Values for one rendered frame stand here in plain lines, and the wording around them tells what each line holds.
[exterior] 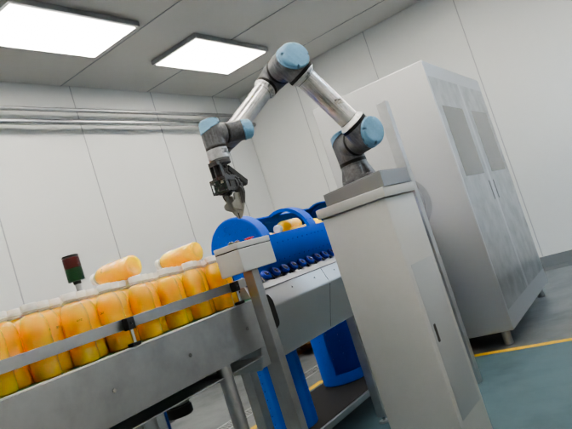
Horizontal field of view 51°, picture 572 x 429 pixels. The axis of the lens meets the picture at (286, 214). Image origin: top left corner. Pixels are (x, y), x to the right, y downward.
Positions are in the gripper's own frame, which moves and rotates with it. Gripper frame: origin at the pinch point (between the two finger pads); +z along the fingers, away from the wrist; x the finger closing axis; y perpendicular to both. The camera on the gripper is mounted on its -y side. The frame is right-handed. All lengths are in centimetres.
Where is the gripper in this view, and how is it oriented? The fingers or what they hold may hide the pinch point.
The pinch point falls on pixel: (240, 214)
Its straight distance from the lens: 212.6
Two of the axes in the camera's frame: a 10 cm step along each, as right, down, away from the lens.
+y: -5.1, 1.0, -8.5
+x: 8.0, -2.9, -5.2
